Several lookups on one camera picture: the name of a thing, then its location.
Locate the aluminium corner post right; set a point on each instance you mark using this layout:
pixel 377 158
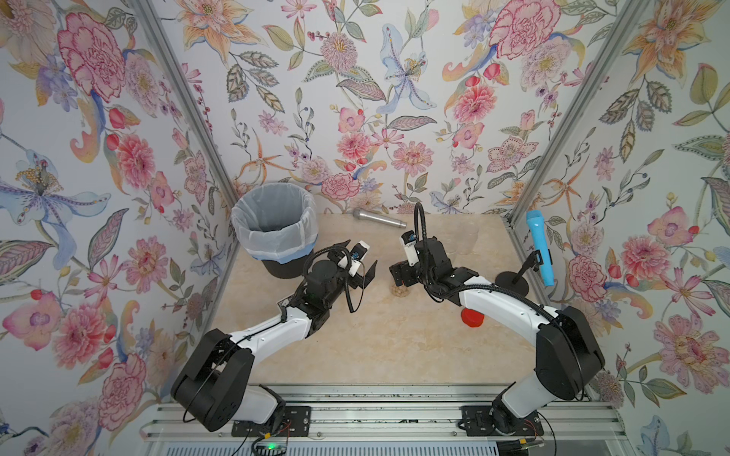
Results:
pixel 627 19

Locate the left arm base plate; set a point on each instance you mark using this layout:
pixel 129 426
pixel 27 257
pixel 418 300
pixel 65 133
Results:
pixel 289 421

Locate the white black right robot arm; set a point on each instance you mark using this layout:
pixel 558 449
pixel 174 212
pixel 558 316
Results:
pixel 567 354

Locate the peanut jar red lid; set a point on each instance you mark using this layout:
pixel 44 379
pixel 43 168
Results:
pixel 400 291

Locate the silver microphone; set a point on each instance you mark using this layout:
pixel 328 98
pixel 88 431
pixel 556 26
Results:
pixel 361 214

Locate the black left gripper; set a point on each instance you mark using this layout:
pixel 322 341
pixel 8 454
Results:
pixel 354 276

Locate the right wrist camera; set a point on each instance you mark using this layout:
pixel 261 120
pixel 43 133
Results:
pixel 408 241

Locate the black bin with white liner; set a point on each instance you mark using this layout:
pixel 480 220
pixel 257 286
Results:
pixel 277 225

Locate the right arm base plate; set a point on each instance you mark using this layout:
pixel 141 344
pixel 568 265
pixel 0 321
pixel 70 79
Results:
pixel 487 421

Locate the blue microphone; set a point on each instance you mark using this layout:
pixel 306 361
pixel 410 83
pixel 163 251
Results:
pixel 536 223

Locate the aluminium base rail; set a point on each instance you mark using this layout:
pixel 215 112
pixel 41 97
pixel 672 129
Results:
pixel 380 419

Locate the aluminium corner post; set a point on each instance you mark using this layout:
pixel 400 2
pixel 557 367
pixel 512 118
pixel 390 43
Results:
pixel 627 19
pixel 206 178

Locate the aluminium corner post left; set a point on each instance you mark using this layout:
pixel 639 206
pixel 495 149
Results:
pixel 206 178

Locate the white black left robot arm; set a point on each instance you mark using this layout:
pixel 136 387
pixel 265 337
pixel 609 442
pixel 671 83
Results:
pixel 213 387

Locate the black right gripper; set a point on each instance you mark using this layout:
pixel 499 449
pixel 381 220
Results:
pixel 408 274

